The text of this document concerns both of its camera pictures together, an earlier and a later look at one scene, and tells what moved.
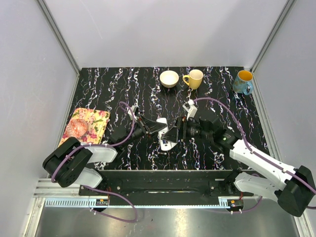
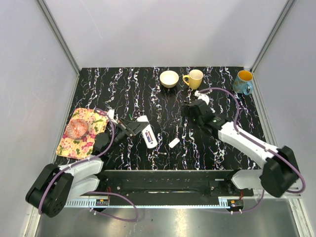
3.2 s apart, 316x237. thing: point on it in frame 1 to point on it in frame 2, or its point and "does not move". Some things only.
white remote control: x=165 y=144 to x=148 y=134
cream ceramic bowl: x=169 y=79 does not move
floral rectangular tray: x=97 y=121 does not move
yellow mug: x=195 y=77 does not move
